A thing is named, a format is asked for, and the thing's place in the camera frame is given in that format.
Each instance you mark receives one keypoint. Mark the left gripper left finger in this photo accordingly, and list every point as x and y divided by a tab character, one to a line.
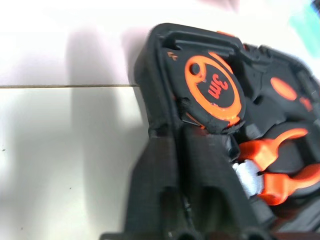
155	187

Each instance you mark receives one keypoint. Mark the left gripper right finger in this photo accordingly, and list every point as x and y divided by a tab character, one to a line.
212	187

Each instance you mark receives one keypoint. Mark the black plastic tool case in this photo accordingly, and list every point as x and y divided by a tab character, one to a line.
155	50

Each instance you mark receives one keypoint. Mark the black orange tape measure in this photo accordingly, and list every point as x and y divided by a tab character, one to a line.
215	87

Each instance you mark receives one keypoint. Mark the blue sheet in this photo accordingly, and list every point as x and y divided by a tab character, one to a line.
310	25

